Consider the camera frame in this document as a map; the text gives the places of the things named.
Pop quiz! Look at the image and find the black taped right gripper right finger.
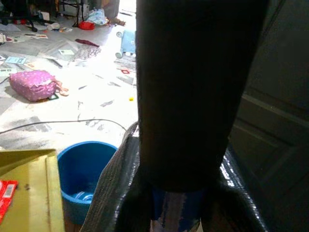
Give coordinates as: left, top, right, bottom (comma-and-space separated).
199, 142, 269, 232

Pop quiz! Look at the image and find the black floor cable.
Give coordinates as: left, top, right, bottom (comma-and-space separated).
0, 118, 127, 135

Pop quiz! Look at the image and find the black metal stand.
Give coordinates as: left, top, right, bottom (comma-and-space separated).
57, 0, 85, 28

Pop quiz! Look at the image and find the light blue plastic bag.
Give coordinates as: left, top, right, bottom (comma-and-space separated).
85, 8, 110, 26

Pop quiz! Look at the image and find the red snack packet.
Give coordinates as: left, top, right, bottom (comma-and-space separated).
0, 179, 19, 224

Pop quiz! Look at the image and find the light blue toy cart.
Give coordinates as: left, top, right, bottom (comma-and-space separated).
115, 29, 137, 59

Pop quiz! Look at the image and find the dark panelled door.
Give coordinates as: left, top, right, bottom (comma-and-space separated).
228, 0, 309, 232

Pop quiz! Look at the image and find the maroon cloth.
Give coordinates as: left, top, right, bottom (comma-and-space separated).
74, 38, 100, 48

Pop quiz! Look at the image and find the teal paper card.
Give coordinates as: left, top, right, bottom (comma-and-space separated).
5, 56, 27, 65

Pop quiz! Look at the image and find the yellow dustpan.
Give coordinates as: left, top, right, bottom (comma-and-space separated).
0, 148, 66, 232

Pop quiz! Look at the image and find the blue plastic bucket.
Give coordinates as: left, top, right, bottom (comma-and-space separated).
57, 141, 119, 225

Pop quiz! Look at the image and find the purple dotted pillow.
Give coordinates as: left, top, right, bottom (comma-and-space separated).
9, 70, 58, 102

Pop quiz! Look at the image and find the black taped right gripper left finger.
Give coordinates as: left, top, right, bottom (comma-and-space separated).
81, 121, 153, 232

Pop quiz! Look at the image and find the red cloth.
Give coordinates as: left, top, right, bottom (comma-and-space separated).
78, 21, 96, 31

